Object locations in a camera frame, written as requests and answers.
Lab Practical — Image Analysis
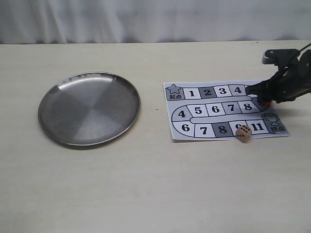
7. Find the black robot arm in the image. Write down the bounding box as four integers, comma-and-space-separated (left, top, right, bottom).
245, 49, 311, 105

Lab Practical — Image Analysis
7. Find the wooden die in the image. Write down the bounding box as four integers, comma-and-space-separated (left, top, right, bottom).
235, 125, 252, 143

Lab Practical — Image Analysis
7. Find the black cable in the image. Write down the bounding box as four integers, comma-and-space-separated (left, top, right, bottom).
290, 43, 311, 61

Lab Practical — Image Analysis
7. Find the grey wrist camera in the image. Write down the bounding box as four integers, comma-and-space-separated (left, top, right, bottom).
261, 49, 300, 67

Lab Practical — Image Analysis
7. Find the white backdrop curtain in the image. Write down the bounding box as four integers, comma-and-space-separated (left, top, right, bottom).
0, 0, 311, 44

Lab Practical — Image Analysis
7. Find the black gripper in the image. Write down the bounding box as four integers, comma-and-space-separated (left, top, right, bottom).
245, 65, 311, 103

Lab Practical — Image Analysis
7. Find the round stainless steel plate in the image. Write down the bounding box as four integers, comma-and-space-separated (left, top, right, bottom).
37, 72, 141, 147

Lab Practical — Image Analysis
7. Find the printed paper game board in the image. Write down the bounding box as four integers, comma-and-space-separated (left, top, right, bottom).
163, 80, 290, 141

